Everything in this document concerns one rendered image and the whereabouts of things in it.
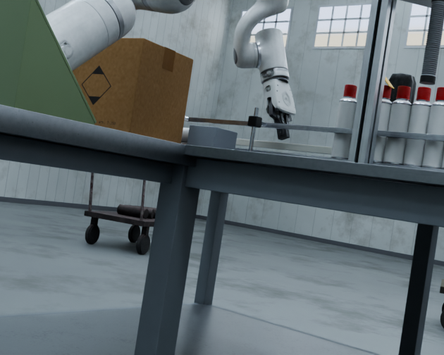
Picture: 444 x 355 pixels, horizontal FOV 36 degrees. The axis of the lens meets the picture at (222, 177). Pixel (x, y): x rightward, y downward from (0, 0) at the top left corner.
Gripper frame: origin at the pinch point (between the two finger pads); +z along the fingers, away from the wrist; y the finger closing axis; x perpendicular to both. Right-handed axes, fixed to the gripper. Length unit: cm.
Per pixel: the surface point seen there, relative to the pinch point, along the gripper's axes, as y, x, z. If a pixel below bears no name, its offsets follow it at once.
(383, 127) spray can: -2.0, -31.2, 8.2
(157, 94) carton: -29.9, 20.3, -11.8
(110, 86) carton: -40, 28, -14
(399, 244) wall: 967, 374, -63
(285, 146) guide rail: 3.1, 1.7, 3.6
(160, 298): -62, -3, 46
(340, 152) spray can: -2.3, -18.2, 11.4
